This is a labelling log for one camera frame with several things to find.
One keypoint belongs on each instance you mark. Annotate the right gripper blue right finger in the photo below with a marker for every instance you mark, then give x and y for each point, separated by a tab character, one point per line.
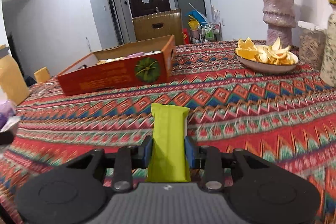
192	153

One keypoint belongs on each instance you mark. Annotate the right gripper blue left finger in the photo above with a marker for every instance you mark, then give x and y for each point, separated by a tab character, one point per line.
144	152

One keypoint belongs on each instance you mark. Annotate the large yellow-green snack pack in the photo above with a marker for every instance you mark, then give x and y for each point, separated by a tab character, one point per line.
168	160

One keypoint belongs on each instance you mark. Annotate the pink snack packet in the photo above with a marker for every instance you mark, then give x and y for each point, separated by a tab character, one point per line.
135	55

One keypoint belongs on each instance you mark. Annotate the red cardboard snack box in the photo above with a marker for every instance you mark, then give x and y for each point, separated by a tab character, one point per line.
110	69

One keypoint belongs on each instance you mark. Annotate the storage rack with bottles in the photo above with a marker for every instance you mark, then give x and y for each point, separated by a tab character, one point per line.
201	30

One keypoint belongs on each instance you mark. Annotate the bowl of orange peels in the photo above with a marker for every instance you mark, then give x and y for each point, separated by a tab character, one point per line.
270	59

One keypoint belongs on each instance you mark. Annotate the brown cardboard carton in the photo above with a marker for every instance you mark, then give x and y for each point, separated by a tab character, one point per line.
159	25

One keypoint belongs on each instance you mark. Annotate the small yellow cup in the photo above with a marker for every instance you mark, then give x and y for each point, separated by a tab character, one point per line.
42	75

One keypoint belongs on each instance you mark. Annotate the purple tissue pack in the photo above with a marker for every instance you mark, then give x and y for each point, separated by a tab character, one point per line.
9	118

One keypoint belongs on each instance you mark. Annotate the yellow thermos jug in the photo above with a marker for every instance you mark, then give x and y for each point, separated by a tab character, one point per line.
12	81

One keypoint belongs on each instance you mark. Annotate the floral white vase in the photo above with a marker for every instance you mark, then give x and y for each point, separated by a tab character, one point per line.
328	70

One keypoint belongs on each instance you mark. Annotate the pink ceramic vase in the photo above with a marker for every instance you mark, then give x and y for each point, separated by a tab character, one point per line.
279	15

